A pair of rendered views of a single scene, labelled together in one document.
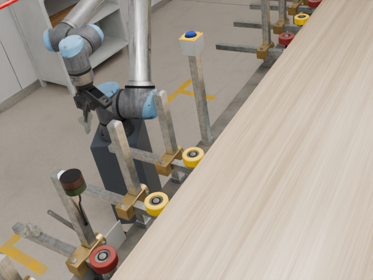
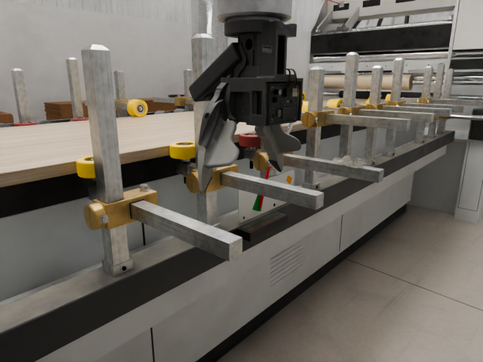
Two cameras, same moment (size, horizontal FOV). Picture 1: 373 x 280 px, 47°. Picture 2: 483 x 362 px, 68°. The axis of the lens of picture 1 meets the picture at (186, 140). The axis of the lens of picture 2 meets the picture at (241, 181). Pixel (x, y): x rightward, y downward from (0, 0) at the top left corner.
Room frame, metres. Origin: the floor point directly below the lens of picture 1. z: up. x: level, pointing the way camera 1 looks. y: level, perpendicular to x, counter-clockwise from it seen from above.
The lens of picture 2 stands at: (1.95, 0.37, 1.08)
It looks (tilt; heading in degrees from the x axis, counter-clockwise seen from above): 16 degrees down; 185
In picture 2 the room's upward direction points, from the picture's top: straight up
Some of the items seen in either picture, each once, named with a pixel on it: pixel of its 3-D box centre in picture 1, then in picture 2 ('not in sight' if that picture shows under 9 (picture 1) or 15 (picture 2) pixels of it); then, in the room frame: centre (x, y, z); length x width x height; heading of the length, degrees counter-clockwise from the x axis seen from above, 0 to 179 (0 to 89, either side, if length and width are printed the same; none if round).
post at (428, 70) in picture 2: not in sight; (423, 108); (-0.29, 1.25, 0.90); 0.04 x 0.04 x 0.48; 54
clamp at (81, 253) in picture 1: (87, 253); (272, 158); (0.89, 0.37, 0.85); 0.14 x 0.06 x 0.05; 144
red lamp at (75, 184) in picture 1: (71, 179); not in sight; (0.88, 0.32, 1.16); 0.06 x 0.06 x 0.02
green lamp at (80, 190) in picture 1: (74, 185); not in sight; (0.88, 0.32, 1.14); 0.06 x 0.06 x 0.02
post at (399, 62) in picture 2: not in sight; (394, 109); (0.11, 0.95, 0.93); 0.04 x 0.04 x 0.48; 54
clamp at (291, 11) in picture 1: (295, 7); not in sight; (2.50, -0.81, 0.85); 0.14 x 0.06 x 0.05; 144
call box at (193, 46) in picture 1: (192, 44); not in sight; (1.52, -0.09, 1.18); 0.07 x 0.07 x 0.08; 54
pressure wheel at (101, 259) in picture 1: (107, 266); (251, 151); (0.82, 0.31, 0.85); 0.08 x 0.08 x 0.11
